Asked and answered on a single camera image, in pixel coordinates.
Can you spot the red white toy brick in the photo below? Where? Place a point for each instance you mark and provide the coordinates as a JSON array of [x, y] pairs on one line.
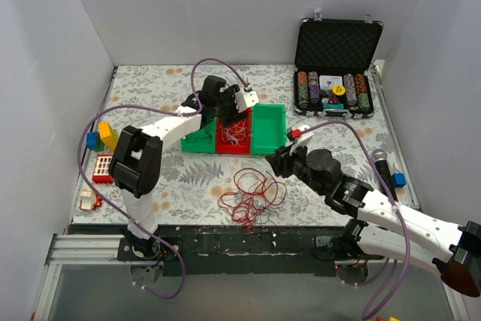
[[100, 173]]

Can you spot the green plastic bin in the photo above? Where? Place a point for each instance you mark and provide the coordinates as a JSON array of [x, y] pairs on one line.
[[268, 129], [202, 141]]

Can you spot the small blue cube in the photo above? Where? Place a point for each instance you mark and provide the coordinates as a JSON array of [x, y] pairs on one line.
[[399, 180]]

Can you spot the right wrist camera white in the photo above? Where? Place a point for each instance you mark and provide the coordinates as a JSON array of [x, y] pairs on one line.
[[299, 137]]

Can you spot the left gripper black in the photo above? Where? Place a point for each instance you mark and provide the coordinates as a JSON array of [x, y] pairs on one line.
[[229, 108]]

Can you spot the stacked colourful toy bricks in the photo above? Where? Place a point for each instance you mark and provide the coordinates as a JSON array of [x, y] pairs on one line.
[[105, 138]]

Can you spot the black poker chip case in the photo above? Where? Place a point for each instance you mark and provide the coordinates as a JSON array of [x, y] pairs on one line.
[[335, 47]]

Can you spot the white card deck box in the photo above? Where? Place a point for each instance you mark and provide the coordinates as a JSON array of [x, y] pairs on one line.
[[328, 82]]

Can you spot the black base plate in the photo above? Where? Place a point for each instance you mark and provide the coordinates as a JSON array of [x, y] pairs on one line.
[[229, 249]]

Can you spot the black microphone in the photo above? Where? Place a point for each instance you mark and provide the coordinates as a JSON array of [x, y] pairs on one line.
[[379, 157]]

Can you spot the right green plastic bin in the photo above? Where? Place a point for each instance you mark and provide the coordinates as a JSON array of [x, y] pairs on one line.
[[268, 129]]

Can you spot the red plastic bin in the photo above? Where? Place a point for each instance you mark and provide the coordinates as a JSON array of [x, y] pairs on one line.
[[234, 139]]

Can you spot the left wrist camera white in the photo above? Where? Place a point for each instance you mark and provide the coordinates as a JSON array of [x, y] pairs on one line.
[[245, 99]]

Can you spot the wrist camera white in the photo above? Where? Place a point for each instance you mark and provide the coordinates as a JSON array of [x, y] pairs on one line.
[[299, 137], [245, 99]]

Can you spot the yellow round disc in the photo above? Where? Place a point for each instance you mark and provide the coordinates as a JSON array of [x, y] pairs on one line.
[[339, 90]]

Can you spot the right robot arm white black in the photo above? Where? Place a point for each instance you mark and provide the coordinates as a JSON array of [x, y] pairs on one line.
[[386, 228]]

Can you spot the small white red toy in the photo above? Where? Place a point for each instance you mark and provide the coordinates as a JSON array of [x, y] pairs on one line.
[[89, 200]]

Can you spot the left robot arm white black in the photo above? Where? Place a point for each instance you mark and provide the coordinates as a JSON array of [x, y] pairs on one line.
[[136, 163]]

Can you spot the left green plastic bin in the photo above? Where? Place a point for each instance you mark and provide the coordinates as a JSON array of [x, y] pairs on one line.
[[202, 141]]

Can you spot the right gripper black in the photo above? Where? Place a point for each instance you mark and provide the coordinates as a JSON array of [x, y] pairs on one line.
[[284, 162]]

